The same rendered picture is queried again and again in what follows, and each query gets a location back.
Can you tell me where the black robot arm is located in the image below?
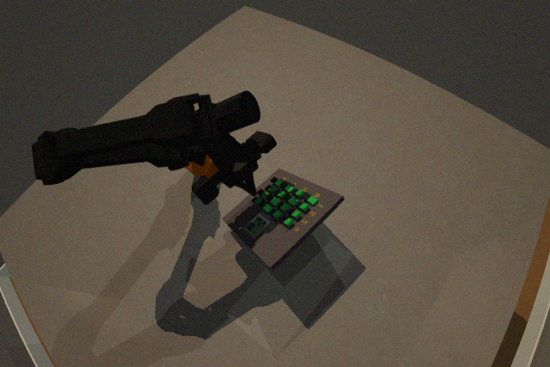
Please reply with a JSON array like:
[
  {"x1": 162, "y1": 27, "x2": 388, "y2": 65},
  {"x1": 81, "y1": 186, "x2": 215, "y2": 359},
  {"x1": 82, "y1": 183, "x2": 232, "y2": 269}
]
[{"x1": 32, "y1": 91, "x2": 262, "y2": 185}]

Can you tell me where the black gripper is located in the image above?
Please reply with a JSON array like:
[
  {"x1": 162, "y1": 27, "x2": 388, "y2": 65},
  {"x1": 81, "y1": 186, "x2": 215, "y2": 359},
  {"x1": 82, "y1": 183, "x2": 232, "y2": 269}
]
[{"x1": 192, "y1": 131, "x2": 277, "y2": 205}]

